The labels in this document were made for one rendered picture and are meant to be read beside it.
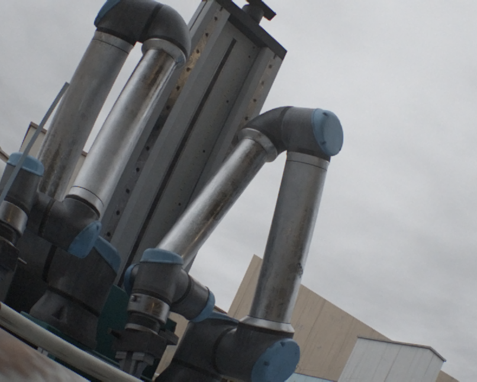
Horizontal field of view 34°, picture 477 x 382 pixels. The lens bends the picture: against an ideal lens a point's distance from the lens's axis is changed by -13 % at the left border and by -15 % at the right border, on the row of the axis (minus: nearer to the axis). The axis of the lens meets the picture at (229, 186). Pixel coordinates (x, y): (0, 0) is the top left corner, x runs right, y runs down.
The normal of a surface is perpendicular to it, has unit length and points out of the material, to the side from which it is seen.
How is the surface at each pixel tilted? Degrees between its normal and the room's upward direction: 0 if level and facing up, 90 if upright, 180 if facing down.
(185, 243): 81
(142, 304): 84
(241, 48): 90
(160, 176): 90
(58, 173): 103
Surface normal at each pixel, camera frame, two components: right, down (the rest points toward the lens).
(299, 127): -0.63, -0.22
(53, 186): 0.51, 0.21
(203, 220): 0.42, -0.29
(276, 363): 0.72, 0.19
